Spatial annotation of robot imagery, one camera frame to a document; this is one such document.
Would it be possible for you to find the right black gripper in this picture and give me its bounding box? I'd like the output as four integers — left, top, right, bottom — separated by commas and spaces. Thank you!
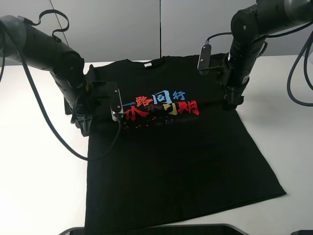
218, 55, 251, 110

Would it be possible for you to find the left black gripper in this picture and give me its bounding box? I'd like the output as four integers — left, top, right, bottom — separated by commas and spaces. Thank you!
51, 70, 110, 137

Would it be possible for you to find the black printed t-shirt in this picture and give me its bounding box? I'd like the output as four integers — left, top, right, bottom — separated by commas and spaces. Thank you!
85, 55, 285, 235

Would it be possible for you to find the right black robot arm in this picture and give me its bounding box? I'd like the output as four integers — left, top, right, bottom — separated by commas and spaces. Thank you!
221, 0, 313, 110

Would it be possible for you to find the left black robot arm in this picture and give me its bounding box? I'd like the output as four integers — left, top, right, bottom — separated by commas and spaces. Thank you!
0, 15, 100, 137

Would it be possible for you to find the black robot base front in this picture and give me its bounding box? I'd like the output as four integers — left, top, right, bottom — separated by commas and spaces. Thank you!
58, 223, 245, 235

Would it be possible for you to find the dark object bottom right corner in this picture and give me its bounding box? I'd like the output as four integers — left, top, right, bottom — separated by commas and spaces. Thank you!
291, 230, 313, 235

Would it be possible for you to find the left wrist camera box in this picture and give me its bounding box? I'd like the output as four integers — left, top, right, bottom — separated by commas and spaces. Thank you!
98, 81, 124, 123

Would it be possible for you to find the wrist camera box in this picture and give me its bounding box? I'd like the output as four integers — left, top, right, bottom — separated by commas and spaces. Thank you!
197, 44, 212, 75
98, 81, 124, 123

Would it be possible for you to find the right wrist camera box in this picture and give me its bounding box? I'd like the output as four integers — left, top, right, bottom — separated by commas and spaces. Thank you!
197, 44, 212, 75

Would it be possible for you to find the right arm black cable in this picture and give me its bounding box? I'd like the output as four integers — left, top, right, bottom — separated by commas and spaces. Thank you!
202, 14, 313, 107

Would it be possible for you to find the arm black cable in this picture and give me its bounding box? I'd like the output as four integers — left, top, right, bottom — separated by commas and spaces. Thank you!
202, 14, 313, 107
0, 10, 123, 162

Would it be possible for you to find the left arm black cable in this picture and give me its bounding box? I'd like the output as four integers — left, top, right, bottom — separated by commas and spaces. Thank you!
0, 10, 123, 162

